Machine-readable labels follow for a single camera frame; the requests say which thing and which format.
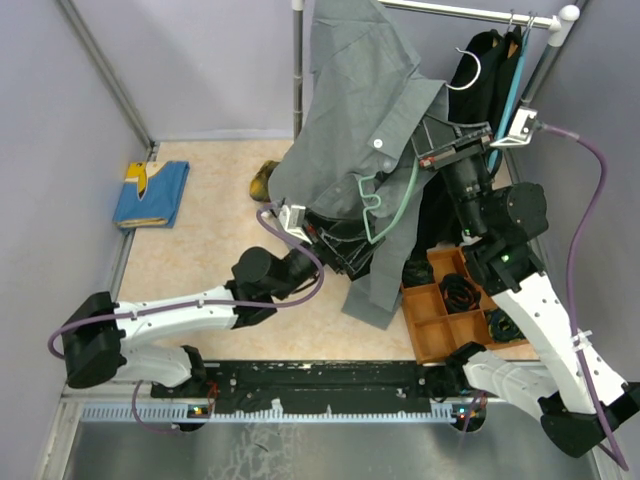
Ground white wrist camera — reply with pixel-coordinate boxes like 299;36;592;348
277;203;312;245
490;107;538;149

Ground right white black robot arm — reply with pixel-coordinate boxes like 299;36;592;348
411;108;639;461

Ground orange wooden compartment tray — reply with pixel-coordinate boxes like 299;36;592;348
401;248;528;363

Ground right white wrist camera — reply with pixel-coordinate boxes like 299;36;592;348
490;107;538;149

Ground metal clothes rack pole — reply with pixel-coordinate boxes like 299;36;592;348
291;0;305;138

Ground black hanging garments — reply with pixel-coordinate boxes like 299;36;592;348
411;26;523;259

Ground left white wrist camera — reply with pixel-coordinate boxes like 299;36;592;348
277;203;312;245

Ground rolled dark blue tie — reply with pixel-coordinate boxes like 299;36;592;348
486;308;526;343

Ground rolled dark green tie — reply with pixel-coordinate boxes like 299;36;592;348
402;258;435;288

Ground folded blue shirt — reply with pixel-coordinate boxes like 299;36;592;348
113;161;190;230

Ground rolled black orange tie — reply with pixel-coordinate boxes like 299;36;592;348
439;273;481;314

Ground horizontal metal clothes rail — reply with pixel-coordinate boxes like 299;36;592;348
381;1;581;31

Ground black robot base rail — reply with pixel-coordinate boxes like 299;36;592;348
151;360;474;414

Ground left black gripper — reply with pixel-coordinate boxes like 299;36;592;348
272;208;387;302

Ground grey button-up shirt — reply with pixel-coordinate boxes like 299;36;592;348
269;1;448;329

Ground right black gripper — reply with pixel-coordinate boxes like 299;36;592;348
402;104;496;237

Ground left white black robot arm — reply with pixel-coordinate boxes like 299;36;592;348
53;215;378;397

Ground yellow black plaid shirt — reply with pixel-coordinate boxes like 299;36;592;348
249;160;280;203

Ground teal plastic hanger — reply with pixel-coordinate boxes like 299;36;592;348
487;13;535;179
357;45;484;246

